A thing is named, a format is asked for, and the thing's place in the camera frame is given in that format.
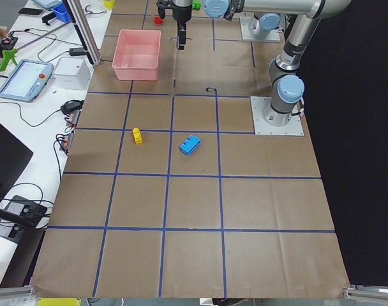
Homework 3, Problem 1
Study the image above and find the brown paper table cover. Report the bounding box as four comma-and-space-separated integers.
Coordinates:
32, 1, 348, 298

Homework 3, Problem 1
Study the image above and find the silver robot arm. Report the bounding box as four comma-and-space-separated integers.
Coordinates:
203, 1, 350, 127
248, 13, 281, 43

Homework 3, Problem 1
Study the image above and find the black power adapter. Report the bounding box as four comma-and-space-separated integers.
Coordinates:
68, 47, 86, 57

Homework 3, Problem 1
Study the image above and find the black laptop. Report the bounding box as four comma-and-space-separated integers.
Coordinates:
0, 123, 33, 198

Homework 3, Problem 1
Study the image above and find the yellow toy block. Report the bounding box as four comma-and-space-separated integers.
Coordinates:
132, 127, 143, 144

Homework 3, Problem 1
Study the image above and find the blue plastic bin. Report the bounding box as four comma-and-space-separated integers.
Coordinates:
52, 3, 71, 23

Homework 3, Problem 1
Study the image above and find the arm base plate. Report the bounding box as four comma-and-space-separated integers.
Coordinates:
240, 13, 281, 43
250, 96, 304, 136

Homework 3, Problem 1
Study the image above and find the black usb hub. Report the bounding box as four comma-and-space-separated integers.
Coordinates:
5, 195, 47, 227

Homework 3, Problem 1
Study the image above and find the white square box device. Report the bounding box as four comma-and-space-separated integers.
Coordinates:
54, 57, 91, 90

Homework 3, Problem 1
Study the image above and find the teach pendant tablet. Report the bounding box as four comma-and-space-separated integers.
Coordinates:
0, 59, 54, 103

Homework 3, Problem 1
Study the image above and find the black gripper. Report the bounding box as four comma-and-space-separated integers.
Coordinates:
157, 0, 193, 50

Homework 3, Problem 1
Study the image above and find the green toy block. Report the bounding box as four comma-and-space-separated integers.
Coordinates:
192, 0, 202, 11

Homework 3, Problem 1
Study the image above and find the aluminium frame post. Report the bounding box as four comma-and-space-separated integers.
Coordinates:
63, 0, 101, 66

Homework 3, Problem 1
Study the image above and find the pink plastic box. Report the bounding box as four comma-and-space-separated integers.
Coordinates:
112, 29, 161, 81

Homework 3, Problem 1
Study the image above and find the red toy block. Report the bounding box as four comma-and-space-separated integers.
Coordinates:
154, 16, 163, 24

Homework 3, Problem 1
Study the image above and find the blue toy block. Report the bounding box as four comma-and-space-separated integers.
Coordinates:
179, 135, 201, 156

